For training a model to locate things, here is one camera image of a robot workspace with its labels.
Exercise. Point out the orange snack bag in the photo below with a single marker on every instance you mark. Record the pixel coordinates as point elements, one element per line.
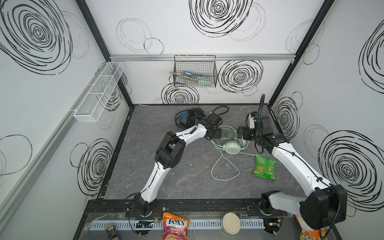
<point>307,232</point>

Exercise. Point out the black wire basket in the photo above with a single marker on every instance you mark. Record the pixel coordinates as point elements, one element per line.
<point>186,72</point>

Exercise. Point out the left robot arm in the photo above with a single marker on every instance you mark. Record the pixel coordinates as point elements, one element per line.
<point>195,124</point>

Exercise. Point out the black blue headphones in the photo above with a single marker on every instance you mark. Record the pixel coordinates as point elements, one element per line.
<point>187,118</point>

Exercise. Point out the round beige lid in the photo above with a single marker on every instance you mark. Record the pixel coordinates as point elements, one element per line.
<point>231,224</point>

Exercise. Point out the green item in basket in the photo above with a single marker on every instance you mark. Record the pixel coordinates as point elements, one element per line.
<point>207,81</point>

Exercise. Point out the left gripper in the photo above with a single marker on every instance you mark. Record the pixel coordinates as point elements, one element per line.
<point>218,133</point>

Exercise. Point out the mint green headphones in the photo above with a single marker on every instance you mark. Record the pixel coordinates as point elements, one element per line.
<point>231,144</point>

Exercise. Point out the pink Fox's candy bag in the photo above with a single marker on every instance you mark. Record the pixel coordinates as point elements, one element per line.
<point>175,227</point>

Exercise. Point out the green snack bag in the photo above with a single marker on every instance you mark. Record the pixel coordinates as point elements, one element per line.
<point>264,168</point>

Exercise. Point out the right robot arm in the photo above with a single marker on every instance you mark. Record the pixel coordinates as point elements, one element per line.
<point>325,204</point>

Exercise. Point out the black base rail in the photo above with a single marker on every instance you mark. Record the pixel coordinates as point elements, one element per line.
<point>252,207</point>

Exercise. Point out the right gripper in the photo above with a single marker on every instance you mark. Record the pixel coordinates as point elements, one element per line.
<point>241,133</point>

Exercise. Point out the aluminium wall rail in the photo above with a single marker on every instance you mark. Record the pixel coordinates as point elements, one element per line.
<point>203,57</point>

